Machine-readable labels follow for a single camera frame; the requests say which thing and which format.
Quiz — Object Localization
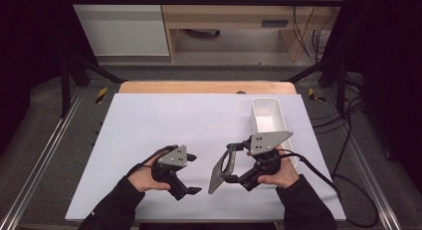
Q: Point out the black wrist strap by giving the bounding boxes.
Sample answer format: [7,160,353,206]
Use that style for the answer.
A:
[126,144,180,178]

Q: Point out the light wooden desk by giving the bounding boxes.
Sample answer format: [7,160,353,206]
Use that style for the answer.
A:
[158,0,346,63]

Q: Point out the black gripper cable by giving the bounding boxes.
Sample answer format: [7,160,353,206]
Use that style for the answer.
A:
[278,149,381,229]

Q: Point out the grey metal plate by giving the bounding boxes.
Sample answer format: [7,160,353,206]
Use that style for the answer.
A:
[207,148,239,195]

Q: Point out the bundle of hanging cables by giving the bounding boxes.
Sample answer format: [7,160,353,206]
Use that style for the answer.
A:
[291,4,334,63]

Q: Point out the person's left hand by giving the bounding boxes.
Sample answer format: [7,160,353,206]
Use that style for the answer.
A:
[127,153,174,193]

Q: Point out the black curtain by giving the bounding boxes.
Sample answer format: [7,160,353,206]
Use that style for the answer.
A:
[320,0,422,193]
[0,0,98,154]

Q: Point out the white cabinet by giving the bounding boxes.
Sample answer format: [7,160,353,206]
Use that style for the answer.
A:
[65,0,170,58]

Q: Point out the black floor cables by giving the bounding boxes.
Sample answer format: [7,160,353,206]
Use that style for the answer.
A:
[312,74,366,178]

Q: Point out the wooden table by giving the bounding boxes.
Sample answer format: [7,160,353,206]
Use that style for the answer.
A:
[118,80,298,95]

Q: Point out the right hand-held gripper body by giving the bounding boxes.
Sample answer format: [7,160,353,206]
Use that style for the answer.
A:
[237,130,294,192]

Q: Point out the black horizontal frame bar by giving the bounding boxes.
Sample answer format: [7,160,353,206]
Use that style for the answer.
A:
[66,0,349,7]

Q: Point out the black metal stand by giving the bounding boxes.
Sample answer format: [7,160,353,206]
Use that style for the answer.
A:
[282,54,349,115]
[59,55,128,118]

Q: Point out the white oblong plastic bin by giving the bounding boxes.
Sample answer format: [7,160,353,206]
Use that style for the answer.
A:
[250,97,299,168]

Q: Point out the white table cover sheet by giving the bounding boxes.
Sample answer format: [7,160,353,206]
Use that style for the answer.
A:
[65,93,346,223]

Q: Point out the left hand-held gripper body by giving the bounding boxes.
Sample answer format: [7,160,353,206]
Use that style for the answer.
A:
[151,144,191,201]

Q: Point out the aluminium rail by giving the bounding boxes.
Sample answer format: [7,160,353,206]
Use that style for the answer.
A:
[0,87,86,230]
[322,89,403,230]

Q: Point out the yellow black tape strip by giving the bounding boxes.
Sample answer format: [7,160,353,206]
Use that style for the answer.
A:
[308,88,327,104]
[95,87,109,105]

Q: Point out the person's right hand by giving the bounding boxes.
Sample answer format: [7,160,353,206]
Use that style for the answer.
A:
[247,144,301,190]

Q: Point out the grey label on desk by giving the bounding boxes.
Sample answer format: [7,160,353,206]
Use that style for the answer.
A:
[261,20,290,28]

